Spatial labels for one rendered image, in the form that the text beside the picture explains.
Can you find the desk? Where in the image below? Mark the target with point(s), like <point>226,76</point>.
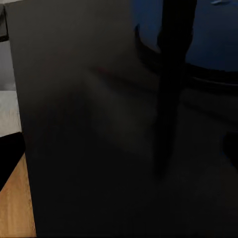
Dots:
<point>108,154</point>

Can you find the desktop computer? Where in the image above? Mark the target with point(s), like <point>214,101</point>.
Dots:
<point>9,113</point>

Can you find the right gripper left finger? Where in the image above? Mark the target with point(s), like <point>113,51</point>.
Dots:
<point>12,148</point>

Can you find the monitor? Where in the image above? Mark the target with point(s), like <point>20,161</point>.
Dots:
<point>174,40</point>

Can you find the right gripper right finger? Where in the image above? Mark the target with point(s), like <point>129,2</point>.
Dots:
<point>230,148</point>

